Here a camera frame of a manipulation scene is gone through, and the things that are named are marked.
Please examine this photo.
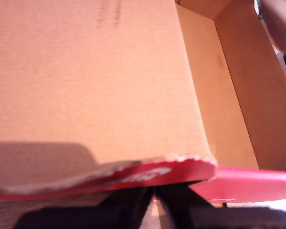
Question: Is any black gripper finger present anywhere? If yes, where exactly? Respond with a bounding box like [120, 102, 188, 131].
[102, 186, 154, 229]
[157, 183, 214, 229]

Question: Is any red Nike shoebox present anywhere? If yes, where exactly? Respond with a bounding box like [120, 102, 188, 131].
[0, 0, 286, 208]

